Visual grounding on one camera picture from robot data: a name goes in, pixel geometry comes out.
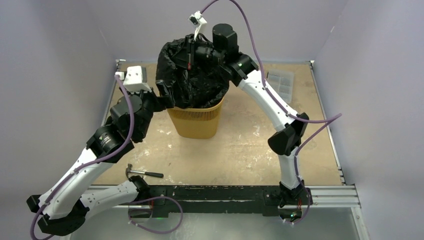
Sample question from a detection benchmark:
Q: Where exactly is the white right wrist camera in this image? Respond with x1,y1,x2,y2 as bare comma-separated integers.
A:
188,10,207,40

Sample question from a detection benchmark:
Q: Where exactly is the black handled hammer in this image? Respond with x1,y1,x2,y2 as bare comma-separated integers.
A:
125,163,164,179

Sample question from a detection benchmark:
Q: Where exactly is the aluminium frame rail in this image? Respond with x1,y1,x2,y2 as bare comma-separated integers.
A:
309,185,360,208

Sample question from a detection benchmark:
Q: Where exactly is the yellow plastic trash bin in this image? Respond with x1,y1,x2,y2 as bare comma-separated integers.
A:
167,99,224,140

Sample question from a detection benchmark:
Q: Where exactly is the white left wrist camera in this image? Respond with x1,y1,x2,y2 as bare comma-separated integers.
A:
115,65,152,93

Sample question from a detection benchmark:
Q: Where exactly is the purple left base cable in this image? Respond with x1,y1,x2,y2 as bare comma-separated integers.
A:
127,194,184,234

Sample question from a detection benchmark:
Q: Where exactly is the clear plastic screw box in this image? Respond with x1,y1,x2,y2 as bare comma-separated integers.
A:
267,69,295,104

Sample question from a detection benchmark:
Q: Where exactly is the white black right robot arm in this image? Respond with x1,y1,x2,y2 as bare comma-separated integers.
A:
169,23,311,205

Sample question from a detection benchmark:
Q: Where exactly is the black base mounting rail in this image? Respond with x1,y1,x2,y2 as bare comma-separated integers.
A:
129,184,313,222

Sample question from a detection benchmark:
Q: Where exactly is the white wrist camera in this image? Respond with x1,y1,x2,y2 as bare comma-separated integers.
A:
188,10,207,40
115,65,152,93

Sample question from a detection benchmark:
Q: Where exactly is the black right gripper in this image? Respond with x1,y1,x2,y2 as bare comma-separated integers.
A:
169,33,225,69

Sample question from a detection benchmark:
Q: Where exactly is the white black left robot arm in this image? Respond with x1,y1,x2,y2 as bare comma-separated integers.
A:
26,91,172,237

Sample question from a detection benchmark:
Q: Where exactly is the black plastic trash bag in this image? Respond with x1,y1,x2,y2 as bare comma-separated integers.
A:
155,33,230,109

